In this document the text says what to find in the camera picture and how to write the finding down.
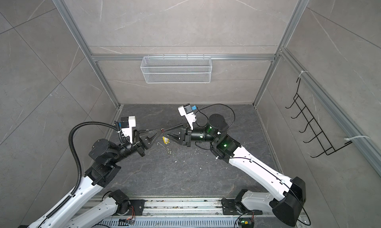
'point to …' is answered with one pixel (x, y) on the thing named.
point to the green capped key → (169, 151)
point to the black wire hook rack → (326, 145)
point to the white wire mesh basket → (176, 70)
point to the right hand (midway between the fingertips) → (165, 134)
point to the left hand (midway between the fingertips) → (160, 129)
